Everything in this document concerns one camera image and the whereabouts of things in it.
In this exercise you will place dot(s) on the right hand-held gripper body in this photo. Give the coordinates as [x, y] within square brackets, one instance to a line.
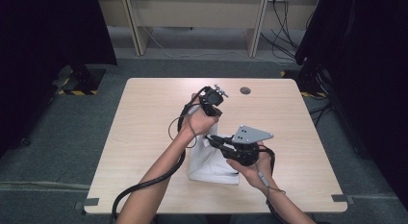
[247, 144]

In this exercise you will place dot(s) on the white tank top black trim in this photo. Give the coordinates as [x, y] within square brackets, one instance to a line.
[205, 166]

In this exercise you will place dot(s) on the person's right hand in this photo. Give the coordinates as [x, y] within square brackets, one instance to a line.
[256, 172]

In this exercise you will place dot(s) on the yellow black hazard tape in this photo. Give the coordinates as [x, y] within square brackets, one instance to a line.
[312, 94]
[77, 92]

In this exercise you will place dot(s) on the person's left hand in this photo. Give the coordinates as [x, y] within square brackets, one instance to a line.
[198, 121]

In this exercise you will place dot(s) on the grey tape patch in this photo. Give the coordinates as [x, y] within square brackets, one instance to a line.
[91, 202]
[340, 198]

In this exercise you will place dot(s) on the black stand base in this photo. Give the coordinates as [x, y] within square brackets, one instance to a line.
[85, 78]
[312, 79]

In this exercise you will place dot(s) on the person's dark trousers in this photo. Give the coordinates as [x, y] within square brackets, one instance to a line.
[218, 219]

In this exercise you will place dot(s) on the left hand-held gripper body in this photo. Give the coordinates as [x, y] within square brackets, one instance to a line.
[212, 98]

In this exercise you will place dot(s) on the black curtain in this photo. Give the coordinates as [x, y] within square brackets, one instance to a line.
[38, 41]
[378, 73]

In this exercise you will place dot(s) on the beige wooden desk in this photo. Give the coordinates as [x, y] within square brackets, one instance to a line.
[192, 11]

